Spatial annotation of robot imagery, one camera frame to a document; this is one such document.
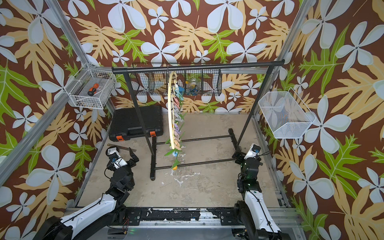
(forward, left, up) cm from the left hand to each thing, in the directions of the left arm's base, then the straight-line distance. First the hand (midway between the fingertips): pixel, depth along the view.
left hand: (122, 151), depth 80 cm
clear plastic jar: (+40, -39, +11) cm, 57 cm away
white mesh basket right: (+19, -91, +10) cm, 94 cm away
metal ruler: (+13, +11, -17) cm, 24 cm away
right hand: (+4, -67, -1) cm, 67 cm away
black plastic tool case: (+31, +11, -12) cm, 35 cm away
